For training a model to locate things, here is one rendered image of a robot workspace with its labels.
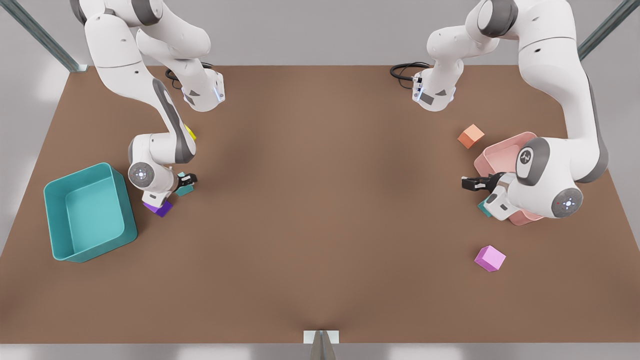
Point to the teal cube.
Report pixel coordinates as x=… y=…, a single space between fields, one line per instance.
x=185 y=191
x=484 y=208

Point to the purple cube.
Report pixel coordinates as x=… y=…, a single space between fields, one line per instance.
x=160 y=208

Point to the pink cube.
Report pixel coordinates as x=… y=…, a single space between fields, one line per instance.
x=490 y=258

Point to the yellow cube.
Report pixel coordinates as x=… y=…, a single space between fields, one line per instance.
x=190 y=132

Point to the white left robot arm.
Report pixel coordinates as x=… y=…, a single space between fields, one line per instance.
x=555 y=85

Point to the silver frame post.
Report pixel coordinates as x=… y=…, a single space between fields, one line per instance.
x=605 y=27
x=321 y=345
x=40 y=35

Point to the pink plastic bin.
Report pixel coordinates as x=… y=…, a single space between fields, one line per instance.
x=500 y=152

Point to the orange cube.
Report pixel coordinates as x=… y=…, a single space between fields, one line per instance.
x=471 y=136

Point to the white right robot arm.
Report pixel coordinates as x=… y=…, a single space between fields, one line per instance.
x=125 y=75

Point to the teal plastic bin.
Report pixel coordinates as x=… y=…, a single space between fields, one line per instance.
x=90 y=212

